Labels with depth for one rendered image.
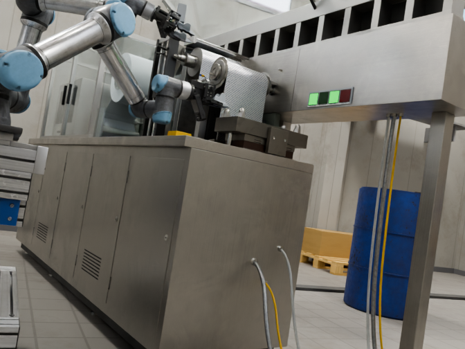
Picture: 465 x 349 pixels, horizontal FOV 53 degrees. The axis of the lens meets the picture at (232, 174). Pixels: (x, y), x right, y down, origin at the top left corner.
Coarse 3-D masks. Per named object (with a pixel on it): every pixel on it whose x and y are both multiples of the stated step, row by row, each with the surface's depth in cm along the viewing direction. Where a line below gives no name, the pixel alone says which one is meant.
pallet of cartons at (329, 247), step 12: (312, 228) 589; (312, 240) 572; (324, 240) 558; (336, 240) 566; (348, 240) 574; (312, 252) 568; (324, 252) 559; (336, 252) 567; (348, 252) 575; (324, 264) 552; (336, 264) 517; (348, 264) 523
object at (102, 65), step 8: (144, 40) 291; (152, 40) 294; (72, 64) 325; (104, 64) 278; (72, 72) 323; (104, 72) 396; (72, 80) 324; (96, 80) 277; (48, 88) 371; (64, 88) 328; (96, 88) 276; (48, 96) 370; (64, 96) 328; (96, 96) 276; (96, 104) 276; (64, 112) 323; (96, 112) 276; (64, 120) 322; (88, 128) 276; (40, 136) 369; (48, 136) 348; (56, 136) 331; (64, 136) 314; (72, 136) 300; (80, 136) 286; (88, 136) 274
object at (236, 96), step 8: (224, 88) 206; (232, 88) 208; (240, 88) 211; (232, 96) 208; (240, 96) 211; (248, 96) 214; (256, 96) 216; (264, 96) 219; (232, 104) 209; (240, 104) 211; (248, 104) 214; (256, 104) 216; (232, 112) 209; (248, 112) 214; (256, 112) 217; (256, 120) 217
